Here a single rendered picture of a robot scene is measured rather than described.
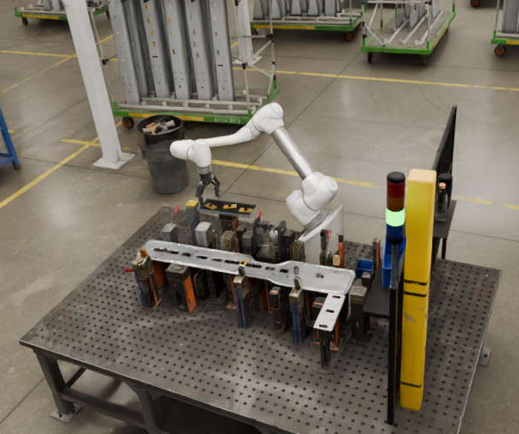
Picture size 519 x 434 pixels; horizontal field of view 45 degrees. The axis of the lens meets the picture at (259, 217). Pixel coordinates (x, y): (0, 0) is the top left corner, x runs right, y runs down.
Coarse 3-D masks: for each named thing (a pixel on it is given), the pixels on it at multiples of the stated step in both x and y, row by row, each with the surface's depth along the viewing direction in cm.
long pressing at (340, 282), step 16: (160, 240) 404; (160, 256) 390; (176, 256) 389; (208, 256) 385; (224, 256) 384; (240, 256) 382; (224, 272) 372; (256, 272) 367; (272, 272) 365; (288, 272) 364; (304, 272) 362; (320, 272) 361; (352, 272) 358; (304, 288) 351; (320, 288) 349; (336, 288) 347
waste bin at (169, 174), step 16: (144, 128) 634; (160, 128) 629; (176, 128) 621; (144, 144) 623; (160, 144) 621; (160, 160) 633; (176, 160) 640; (160, 176) 645; (176, 176) 649; (160, 192) 659
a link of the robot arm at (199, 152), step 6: (198, 144) 376; (204, 144) 377; (192, 150) 380; (198, 150) 377; (204, 150) 377; (192, 156) 382; (198, 156) 379; (204, 156) 379; (210, 156) 383; (198, 162) 382; (204, 162) 381; (210, 162) 385
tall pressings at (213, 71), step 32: (128, 0) 753; (160, 0) 764; (224, 0) 717; (128, 32) 755; (160, 32) 768; (192, 32) 745; (224, 32) 731; (128, 64) 770; (160, 64) 782; (192, 64) 795; (224, 64) 751; (128, 96) 794; (160, 96) 806; (224, 96) 773
